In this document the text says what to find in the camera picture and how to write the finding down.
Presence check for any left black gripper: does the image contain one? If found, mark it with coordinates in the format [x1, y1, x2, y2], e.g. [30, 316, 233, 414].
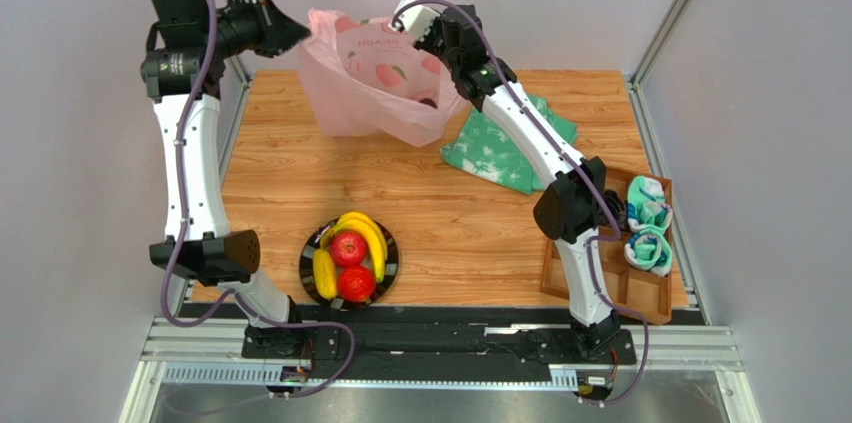
[199, 0, 310, 61]

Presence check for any pink plastic bag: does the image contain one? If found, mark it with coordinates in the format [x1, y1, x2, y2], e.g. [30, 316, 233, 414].
[297, 9, 468, 147]

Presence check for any yellow banana bunch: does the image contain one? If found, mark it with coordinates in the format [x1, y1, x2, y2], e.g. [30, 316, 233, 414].
[319, 211, 389, 283]

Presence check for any red apple fruit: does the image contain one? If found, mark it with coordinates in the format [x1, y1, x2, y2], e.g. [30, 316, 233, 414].
[329, 231, 369, 268]

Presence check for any yellow mango fruit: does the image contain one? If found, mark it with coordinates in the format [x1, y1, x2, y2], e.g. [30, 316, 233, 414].
[313, 248, 338, 300]

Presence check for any red tomato fruit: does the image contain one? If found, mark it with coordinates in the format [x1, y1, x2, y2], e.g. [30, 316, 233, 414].
[337, 266, 376, 303]

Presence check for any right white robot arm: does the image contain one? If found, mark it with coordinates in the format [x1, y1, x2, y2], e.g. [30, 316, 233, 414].
[393, 0, 620, 349]

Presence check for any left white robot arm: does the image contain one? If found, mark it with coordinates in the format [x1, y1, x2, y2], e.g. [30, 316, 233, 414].
[140, 0, 311, 329]

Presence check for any red fruit in bag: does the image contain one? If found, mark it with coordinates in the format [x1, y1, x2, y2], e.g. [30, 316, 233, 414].
[419, 98, 438, 109]

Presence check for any green white cloth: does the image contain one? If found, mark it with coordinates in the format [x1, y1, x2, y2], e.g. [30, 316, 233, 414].
[440, 109, 543, 195]

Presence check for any dark round plate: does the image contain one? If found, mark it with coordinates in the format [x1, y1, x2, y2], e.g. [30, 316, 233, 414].
[299, 211, 401, 311]

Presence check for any teal white sock upper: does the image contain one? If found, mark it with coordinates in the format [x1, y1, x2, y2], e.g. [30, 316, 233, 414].
[626, 176, 674, 234]

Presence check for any teal white sock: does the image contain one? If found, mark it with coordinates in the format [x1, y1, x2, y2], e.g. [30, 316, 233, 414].
[626, 176, 674, 234]
[624, 229, 673, 277]

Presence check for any teal white sock lower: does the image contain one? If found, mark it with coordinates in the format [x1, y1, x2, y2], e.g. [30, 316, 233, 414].
[624, 229, 673, 277]

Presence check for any wooden compartment tray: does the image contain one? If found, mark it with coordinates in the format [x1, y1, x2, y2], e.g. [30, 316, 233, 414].
[539, 165, 674, 326]

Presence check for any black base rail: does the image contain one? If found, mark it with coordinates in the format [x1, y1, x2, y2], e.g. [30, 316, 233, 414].
[241, 305, 642, 383]

